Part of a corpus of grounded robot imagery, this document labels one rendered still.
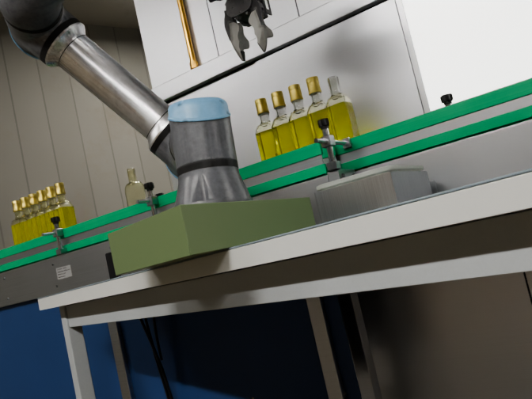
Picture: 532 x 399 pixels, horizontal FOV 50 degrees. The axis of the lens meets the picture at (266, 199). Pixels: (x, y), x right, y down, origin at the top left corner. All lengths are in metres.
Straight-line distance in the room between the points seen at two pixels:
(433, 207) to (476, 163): 0.73
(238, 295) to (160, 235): 0.17
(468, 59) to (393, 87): 0.20
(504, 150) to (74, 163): 3.46
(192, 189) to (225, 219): 0.16
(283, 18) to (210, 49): 0.30
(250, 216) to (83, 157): 3.52
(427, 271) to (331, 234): 0.12
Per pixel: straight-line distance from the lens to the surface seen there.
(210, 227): 0.86
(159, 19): 2.16
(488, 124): 1.35
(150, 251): 0.94
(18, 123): 4.31
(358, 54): 1.66
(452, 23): 1.58
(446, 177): 1.35
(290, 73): 1.75
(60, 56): 1.27
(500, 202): 0.58
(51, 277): 2.10
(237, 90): 1.89
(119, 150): 4.50
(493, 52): 1.54
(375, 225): 0.66
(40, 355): 2.26
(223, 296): 0.99
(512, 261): 0.63
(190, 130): 1.05
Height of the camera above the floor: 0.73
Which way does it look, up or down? 5 degrees up
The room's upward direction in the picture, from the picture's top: 13 degrees counter-clockwise
